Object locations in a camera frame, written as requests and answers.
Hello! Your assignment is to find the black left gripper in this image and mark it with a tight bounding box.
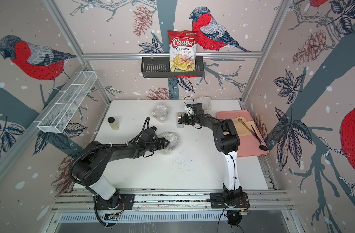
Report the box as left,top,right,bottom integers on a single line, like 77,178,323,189
145,137,170,152

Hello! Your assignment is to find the bubble wrap sheet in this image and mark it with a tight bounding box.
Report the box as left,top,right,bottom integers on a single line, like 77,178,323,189
160,132,179,155
195,96,211,113
152,104,169,123

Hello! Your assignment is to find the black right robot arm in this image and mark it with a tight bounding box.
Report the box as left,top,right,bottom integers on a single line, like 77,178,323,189
178,114,243,205

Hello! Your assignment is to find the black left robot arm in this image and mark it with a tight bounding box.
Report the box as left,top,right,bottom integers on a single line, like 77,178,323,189
68,136,170,209

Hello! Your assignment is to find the gold spoon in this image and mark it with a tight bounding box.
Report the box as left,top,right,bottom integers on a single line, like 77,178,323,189
238,118,255,136

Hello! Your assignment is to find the glass jar black lid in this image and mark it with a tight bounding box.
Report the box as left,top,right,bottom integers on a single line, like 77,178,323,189
107,117,119,130

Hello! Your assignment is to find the pink plastic tray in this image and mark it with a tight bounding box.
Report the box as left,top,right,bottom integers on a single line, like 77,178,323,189
216,110,269,157

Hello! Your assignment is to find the red cassava chips bag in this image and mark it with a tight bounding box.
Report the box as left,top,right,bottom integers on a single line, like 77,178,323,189
167,30,198,72

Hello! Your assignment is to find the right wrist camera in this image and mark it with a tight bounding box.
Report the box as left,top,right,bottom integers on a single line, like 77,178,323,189
186,103,205,116

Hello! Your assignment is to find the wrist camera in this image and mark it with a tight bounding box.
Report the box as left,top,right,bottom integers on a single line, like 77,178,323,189
186,103,205,116
141,126,157,141

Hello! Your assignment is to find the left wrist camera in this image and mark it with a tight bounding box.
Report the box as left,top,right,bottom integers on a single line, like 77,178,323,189
141,126,157,141

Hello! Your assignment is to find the black wire wall basket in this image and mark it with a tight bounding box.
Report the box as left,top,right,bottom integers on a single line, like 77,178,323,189
141,56,205,79

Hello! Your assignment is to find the horizontal aluminium frame bar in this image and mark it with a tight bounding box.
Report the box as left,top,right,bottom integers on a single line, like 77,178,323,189
82,51,263,61

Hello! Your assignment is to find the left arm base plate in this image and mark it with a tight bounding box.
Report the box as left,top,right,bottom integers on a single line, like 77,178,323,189
93,194,135,210

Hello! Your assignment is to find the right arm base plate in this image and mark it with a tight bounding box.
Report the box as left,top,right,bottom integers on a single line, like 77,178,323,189
209,192,250,209

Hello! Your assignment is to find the white mesh wall shelf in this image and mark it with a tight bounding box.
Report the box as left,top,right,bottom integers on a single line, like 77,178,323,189
37,71,98,133

